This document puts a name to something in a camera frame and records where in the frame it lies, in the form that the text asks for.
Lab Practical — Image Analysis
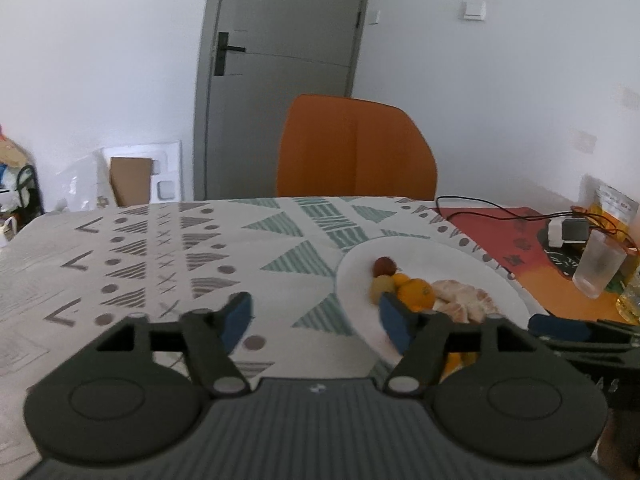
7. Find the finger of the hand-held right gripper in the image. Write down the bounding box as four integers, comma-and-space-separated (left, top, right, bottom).
528, 313, 593, 344
542, 341, 631, 363

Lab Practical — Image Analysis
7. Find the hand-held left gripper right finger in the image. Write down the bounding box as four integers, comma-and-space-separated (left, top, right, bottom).
377, 292, 543, 397

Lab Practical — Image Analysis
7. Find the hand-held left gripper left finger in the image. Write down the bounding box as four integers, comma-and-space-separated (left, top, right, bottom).
92, 291, 253, 397

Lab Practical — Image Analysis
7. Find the brown-green round fruit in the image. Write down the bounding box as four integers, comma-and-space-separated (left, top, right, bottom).
370, 275, 399, 305

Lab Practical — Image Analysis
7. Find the small red jujube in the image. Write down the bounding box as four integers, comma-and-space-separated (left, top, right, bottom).
372, 256, 399, 279

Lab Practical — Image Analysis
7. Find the peeled pink pomelo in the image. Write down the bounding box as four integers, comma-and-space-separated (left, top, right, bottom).
431, 280, 502, 324

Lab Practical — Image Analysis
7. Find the white plate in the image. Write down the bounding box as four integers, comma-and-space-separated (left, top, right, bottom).
335, 237, 532, 376

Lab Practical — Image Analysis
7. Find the person's right hand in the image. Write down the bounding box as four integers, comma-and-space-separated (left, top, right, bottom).
597, 405, 640, 480

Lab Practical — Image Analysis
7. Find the clear plastic cup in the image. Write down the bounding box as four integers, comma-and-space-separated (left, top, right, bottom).
572, 230, 629, 300

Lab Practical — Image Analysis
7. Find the yellow glass jar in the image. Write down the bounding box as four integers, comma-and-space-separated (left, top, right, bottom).
616, 270, 640, 325

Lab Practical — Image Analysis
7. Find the white charger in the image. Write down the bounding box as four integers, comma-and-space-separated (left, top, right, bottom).
547, 217, 591, 249

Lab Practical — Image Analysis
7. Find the red orange table mat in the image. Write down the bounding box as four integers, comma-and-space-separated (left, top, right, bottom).
439, 205, 640, 326

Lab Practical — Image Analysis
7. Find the patterned white tablecloth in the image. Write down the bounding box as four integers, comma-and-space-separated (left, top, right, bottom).
0, 196, 532, 480

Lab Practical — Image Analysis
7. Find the yellow snack packet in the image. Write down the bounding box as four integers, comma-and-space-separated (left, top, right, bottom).
582, 175, 640, 247

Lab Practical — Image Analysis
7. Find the cardboard box with foam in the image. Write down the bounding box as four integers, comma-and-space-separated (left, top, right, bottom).
100, 140, 185, 207

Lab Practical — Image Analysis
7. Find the brown cardboard box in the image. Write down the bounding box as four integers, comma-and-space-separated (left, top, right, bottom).
110, 157, 154, 207

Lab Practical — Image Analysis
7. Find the orange chair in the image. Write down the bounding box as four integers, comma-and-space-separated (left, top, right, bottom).
276, 94, 439, 202

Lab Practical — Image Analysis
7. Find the grey door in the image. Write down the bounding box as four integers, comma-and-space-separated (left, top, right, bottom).
194, 0, 375, 202

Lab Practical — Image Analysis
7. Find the black storage rack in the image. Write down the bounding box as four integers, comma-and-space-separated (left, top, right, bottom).
14, 164, 46, 219

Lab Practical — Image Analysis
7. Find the orange cable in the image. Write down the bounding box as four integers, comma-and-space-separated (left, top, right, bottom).
570, 206, 640, 257

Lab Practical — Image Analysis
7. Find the black cable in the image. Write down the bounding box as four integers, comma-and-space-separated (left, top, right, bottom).
436, 195, 576, 224

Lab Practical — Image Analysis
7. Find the black door handle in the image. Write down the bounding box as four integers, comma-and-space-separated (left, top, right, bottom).
213, 32, 247, 77

